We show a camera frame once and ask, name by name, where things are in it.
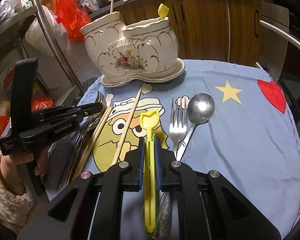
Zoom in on gold fork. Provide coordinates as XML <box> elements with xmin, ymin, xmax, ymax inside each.
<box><xmin>58</xmin><ymin>90</ymin><xmax>106</xmax><ymax>188</ymax></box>

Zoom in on fuzzy pink sleeve forearm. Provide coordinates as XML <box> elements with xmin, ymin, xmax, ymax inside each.
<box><xmin>0</xmin><ymin>151</ymin><xmax>34</xmax><ymax>233</ymax></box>

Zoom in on wooden kitchen cabinets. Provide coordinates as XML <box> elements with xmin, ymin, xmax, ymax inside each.
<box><xmin>92</xmin><ymin>0</ymin><xmax>263</xmax><ymax>67</ymax></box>

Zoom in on person's left hand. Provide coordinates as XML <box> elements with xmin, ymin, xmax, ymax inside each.
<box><xmin>0</xmin><ymin>148</ymin><xmax>49</xmax><ymax>196</ymax></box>

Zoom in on red bag lower left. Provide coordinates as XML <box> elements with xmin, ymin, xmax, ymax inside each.
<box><xmin>31</xmin><ymin>96</ymin><xmax>54</xmax><ymax>111</ymax></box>

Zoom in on silver fork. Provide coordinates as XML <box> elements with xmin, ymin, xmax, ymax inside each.
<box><xmin>168</xmin><ymin>96</ymin><xmax>189</xmax><ymax>157</ymax></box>

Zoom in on pale chopstick pair left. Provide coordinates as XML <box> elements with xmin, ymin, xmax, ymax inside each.
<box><xmin>69</xmin><ymin>106</ymin><xmax>112</xmax><ymax>182</ymax></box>

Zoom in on long wooden chopstick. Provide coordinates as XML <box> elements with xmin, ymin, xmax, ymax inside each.
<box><xmin>111</xmin><ymin>87</ymin><xmax>142</xmax><ymax>165</ymax></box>

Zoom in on silver round spoon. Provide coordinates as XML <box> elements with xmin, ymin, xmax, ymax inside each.
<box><xmin>176</xmin><ymin>92</ymin><xmax>215</xmax><ymax>161</ymax></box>

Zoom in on blue cartoon cloth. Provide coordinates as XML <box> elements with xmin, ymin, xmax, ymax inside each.
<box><xmin>46</xmin><ymin>59</ymin><xmax>300</xmax><ymax>240</ymax></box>

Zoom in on white floral ceramic utensil holder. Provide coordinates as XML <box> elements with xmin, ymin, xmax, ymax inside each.
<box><xmin>80</xmin><ymin>11</ymin><xmax>185</xmax><ymax>87</ymax></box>

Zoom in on red plastic bag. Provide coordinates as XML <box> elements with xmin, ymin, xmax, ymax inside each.
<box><xmin>56</xmin><ymin>0</ymin><xmax>91</xmax><ymax>43</ymax></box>

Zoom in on yellow clip in holder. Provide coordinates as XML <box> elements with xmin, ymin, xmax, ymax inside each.
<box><xmin>158</xmin><ymin>3</ymin><xmax>169</xmax><ymax>20</ymax></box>

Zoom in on wooden stick in holder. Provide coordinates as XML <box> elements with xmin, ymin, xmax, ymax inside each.
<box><xmin>109</xmin><ymin>0</ymin><xmax>114</xmax><ymax>14</ymax></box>

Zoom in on curved chrome rack pole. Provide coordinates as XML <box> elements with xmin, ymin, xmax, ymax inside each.
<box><xmin>31</xmin><ymin>0</ymin><xmax>86</xmax><ymax>95</ymax></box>

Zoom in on oven with steel handle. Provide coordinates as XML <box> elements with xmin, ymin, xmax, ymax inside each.
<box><xmin>256</xmin><ymin>2</ymin><xmax>300</xmax><ymax>137</ymax></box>

